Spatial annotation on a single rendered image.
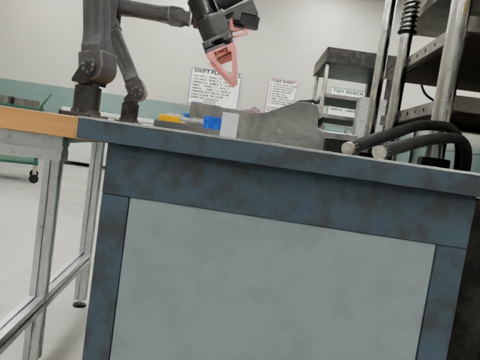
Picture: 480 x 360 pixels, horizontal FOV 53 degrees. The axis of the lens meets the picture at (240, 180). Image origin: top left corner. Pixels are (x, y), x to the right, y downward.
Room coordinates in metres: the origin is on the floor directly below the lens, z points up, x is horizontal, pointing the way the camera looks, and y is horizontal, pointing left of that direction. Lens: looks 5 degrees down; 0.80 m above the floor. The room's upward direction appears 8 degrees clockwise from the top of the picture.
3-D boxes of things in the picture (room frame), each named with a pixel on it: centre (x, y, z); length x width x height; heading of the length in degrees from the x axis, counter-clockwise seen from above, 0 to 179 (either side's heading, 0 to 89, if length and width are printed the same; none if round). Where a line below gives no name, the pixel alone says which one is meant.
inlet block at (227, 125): (1.08, 0.09, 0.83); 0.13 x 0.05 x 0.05; 91
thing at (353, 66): (6.38, -1.27, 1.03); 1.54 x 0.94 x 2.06; 179
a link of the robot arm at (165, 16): (1.75, 0.42, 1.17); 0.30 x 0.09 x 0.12; 94
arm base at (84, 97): (1.15, 0.39, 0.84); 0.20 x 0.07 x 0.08; 4
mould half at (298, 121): (1.55, -0.08, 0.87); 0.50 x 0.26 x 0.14; 86
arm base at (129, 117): (1.75, 0.43, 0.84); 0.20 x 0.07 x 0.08; 4
